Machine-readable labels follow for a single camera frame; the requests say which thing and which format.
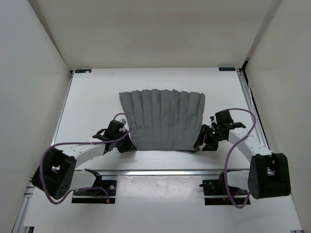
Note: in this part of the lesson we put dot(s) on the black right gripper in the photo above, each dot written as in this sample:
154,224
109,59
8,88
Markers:
210,145

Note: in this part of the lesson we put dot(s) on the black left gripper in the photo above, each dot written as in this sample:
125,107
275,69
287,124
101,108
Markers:
128,146

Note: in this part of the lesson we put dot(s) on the grey pleated skirt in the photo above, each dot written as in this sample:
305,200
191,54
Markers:
164,119

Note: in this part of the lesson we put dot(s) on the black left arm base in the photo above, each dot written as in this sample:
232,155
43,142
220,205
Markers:
89,187

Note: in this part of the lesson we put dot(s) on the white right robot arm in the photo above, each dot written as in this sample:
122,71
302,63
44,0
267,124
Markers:
268,175

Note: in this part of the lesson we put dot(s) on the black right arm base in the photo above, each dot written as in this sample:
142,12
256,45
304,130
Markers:
215,193

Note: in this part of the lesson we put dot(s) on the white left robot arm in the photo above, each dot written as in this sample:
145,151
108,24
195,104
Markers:
57,176

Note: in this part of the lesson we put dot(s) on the blue right corner label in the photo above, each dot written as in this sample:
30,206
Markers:
227,69

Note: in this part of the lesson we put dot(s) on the blue corner label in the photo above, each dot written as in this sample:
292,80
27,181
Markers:
83,70
227,69

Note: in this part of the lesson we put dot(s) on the blue left corner label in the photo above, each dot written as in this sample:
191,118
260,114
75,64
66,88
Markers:
83,70

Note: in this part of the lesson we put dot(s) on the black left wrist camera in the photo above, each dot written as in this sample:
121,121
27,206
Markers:
114,130

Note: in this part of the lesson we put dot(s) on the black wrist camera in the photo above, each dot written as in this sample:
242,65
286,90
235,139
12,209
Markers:
114,130
223,117

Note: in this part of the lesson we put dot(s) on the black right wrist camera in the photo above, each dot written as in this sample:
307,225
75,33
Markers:
223,117

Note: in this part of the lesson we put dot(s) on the aluminium frame rail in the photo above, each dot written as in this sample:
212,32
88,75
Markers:
258,131

